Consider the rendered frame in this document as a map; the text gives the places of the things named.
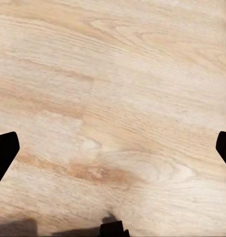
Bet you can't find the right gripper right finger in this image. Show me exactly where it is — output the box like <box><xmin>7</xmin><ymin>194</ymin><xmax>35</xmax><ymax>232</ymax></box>
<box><xmin>216</xmin><ymin>131</ymin><xmax>226</xmax><ymax>163</ymax></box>

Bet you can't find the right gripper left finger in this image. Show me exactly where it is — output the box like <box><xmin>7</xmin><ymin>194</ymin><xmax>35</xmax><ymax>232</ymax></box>
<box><xmin>0</xmin><ymin>131</ymin><xmax>20</xmax><ymax>181</ymax></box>

